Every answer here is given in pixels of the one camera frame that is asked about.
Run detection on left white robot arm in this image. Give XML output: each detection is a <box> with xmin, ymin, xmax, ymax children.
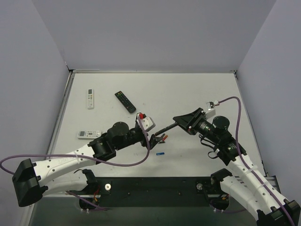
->
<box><xmin>12</xmin><ymin>113</ymin><xmax>165</xmax><ymax>207</ymax></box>

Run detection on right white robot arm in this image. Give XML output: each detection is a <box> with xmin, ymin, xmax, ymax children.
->
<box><xmin>155</xmin><ymin>107</ymin><xmax>301</xmax><ymax>226</ymax></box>

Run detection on black TV remote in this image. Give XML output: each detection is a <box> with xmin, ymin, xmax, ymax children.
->
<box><xmin>115</xmin><ymin>91</ymin><xmax>136</xmax><ymax>113</ymax></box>

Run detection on white remote lying sideways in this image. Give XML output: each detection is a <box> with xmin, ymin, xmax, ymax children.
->
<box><xmin>77</xmin><ymin>130</ymin><xmax>102</xmax><ymax>139</ymax></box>

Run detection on white air conditioner remote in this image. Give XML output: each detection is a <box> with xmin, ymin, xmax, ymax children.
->
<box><xmin>86</xmin><ymin>89</ymin><xmax>94</xmax><ymax>110</ymax></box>

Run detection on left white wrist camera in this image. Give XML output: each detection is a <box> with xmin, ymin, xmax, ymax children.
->
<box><xmin>136</xmin><ymin>113</ymin><xmax>156</xmax><ymax>132</ymax></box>

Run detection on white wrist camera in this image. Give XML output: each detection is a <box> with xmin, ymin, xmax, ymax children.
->
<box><xmin>136</xmin><ymin>113</ymin><xmax>156</xmax><ymax>132</ymax></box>
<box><xmin>206</xmin><ymin>100</ymin><xmax>219</xmax><ymax>119</ymax></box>

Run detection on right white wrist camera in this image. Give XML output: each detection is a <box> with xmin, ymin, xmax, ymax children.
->
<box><xmin>206</xmin><ymin>100</ymin><xmax>219</xmax><ymax>119</ymax></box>

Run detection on aluminium frame rail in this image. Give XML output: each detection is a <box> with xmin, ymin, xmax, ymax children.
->
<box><xmin>28</xmin><ymin>175</ymin><xmax>282</xmax><ymax>198</ymax></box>

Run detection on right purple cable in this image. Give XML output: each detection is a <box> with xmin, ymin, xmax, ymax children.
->
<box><xmin>218</xmin><ymin>96</ymin><xmax>294</xmax><ymax>226</ymax></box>

